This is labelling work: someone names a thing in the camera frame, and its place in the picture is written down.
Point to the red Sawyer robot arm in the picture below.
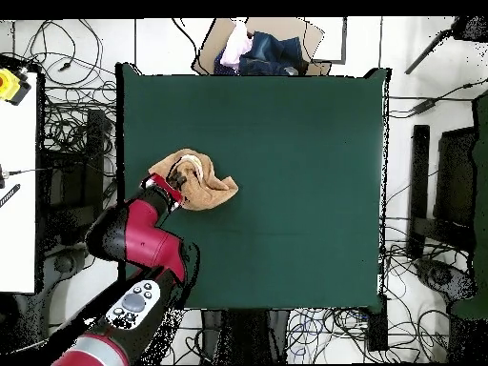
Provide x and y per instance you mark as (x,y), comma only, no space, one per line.
(152,244)

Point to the yellow emergency stop button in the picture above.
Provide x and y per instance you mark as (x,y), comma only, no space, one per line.
(9,85)

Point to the black table leg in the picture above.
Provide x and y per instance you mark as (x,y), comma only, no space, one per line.
(377,328)

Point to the white desk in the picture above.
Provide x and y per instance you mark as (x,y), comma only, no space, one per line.
(17,228)

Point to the cardboard box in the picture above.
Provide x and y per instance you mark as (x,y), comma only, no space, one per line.
(274,24)

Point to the tan terry towel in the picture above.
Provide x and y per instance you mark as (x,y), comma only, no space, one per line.
(206,190)

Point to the pale pink garment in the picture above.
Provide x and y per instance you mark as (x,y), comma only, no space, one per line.
(236,47)

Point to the blue jeans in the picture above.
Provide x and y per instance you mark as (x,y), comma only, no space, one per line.
(270,53)

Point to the dark green table cloth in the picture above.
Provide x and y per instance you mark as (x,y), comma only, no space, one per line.
(305,171)

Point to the gray caster foot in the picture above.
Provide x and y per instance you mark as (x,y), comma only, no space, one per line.
(442,275)
(65,263)

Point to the black floor stand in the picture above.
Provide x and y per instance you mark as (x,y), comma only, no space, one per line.
(72,190)
(419,171)

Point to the black tripod leg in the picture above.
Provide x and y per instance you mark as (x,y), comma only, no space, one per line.
(431,49)

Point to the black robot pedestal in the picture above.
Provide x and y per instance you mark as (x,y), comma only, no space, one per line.
(244,335)

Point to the dark green covered furniture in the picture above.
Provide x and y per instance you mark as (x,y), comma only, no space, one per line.
(481,190)

